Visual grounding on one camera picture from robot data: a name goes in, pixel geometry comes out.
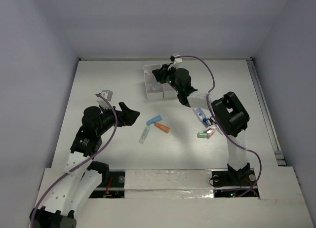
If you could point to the green clear highlighter marker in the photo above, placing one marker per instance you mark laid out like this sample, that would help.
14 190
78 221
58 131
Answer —
144 134

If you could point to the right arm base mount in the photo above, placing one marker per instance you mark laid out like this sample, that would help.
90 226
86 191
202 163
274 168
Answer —
226 187

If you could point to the light blue marker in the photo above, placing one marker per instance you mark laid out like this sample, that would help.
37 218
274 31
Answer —
156 86

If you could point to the white organizer tray left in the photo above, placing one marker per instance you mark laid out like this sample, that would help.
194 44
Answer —
149 82

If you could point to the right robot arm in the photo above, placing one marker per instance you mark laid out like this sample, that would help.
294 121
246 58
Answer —
228 114

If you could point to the white organizer tray right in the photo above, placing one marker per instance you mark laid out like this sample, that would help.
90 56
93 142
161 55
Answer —
169 92

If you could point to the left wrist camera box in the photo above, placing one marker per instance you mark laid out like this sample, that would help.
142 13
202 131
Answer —
106 94

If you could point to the clear glue bottle blue cap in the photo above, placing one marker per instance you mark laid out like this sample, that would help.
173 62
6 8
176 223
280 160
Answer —
201 115

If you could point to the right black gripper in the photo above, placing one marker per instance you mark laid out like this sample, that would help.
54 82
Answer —
161 74

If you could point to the orange highlighter marker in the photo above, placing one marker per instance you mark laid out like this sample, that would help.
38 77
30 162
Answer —
162 127

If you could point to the black handled scissors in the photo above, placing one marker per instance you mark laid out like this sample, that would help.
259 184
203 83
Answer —
212 121

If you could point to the pink white correction tape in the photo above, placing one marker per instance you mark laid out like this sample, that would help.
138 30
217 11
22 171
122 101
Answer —
210 131

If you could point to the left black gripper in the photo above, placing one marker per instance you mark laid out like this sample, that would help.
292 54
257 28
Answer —
121 115

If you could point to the blue highlighter marker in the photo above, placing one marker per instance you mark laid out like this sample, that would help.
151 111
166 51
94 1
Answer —
154 120

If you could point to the green eraser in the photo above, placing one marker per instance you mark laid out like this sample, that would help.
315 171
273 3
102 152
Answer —
202 135

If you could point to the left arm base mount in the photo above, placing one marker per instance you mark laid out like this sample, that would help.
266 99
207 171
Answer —
114 186

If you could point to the white organizer tray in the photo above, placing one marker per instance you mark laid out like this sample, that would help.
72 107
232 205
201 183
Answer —
149 82
169 92

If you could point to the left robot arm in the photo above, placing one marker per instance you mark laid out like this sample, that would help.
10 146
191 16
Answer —
60 204

